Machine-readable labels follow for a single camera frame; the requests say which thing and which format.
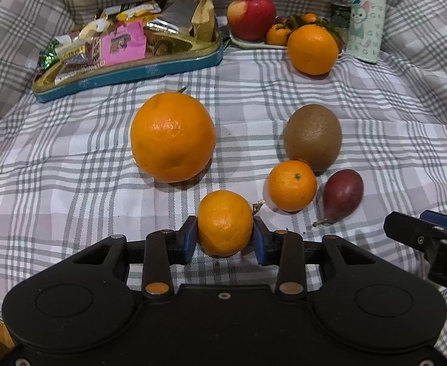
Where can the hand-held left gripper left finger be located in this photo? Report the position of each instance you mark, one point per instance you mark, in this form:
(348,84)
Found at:
(189,242)

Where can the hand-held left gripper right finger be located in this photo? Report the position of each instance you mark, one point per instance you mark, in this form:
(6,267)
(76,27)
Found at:
(259,244)

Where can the large orange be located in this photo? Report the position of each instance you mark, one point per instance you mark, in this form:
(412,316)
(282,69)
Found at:
(312,49)
(173,137)

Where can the dark purple passion fruit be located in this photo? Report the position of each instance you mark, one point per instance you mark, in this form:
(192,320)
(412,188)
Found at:
(282,20)
(341,194)

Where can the brown kiwi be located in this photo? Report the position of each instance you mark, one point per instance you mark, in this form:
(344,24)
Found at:
(313,135)

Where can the grey plaid blanket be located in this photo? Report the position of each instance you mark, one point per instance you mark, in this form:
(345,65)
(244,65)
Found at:
(75,160)

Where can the tray of snack packets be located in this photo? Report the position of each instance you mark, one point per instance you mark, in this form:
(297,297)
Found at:
(132,74)

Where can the pale green plate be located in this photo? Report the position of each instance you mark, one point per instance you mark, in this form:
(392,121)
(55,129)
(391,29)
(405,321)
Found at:
(246,44)

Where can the green cartoon cat water bottle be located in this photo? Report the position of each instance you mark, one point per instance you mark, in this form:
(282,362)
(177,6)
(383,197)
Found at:
(366,26)

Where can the pink snack packet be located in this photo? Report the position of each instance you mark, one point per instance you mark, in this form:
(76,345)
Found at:
(122,44)

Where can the small leafy mandarin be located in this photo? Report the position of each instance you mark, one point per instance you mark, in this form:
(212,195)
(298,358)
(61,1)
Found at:
(309,18)
(277,35)

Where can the pile of assorted wrapped candies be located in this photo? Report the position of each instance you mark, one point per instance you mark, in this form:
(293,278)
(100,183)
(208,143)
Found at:
(75,51)

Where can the gold paper bag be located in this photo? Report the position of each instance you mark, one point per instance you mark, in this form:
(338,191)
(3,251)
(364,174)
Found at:
(204,19)

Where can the dark glass jar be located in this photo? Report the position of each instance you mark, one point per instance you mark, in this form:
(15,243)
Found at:
(339,17)

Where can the red apple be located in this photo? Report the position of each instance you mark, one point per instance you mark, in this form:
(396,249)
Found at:
(252,19)

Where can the silver foil packet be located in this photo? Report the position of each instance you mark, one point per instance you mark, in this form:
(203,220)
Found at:
(177,13)

